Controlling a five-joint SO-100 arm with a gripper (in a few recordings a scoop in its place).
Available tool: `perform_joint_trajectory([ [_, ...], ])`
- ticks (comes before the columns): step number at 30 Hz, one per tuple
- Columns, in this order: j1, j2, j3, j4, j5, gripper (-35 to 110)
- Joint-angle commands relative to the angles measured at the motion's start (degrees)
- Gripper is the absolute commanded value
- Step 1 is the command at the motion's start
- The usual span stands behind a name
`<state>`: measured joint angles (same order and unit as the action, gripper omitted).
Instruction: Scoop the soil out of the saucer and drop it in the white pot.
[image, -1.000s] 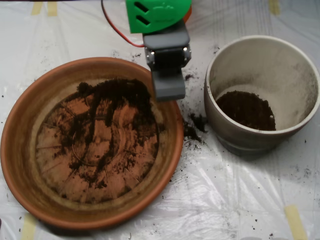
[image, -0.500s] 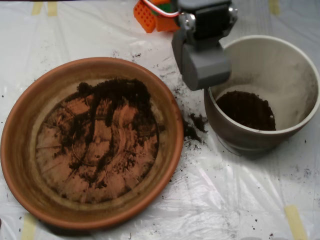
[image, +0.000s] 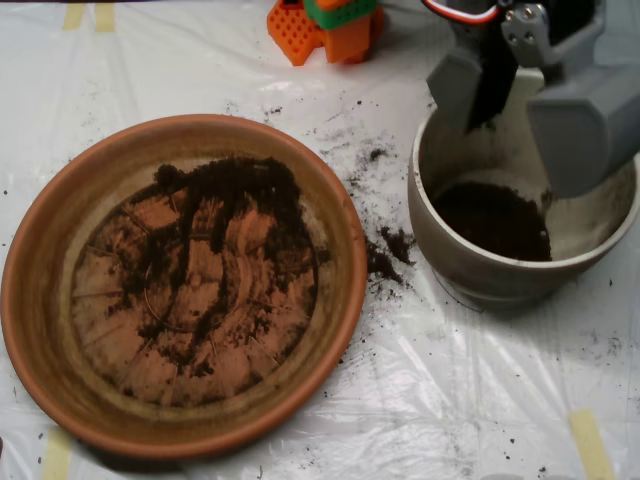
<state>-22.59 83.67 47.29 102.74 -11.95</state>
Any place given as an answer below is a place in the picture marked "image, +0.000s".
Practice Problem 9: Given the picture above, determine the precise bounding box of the beige masking tape strip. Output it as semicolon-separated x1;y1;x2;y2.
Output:
62;3;86;32
42;427;76;480
568;409;616;480
94;3;117;34

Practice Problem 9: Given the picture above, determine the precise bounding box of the dark soil pile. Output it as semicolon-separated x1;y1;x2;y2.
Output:
107;155;321;379

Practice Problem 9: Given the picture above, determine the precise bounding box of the terracotta saucer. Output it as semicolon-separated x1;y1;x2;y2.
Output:
0;113;369;461

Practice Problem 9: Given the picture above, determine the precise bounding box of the white ceramic pot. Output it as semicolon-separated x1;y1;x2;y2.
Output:
407;67;640;315

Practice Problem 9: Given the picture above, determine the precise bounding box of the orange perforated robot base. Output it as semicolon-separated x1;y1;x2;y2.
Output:
267;0;387;67

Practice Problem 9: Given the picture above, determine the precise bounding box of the clear plastic sheet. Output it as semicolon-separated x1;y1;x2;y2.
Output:
0;2;640;480

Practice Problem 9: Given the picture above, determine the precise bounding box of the red white gripper servo cable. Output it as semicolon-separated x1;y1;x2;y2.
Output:
421;0;507;26

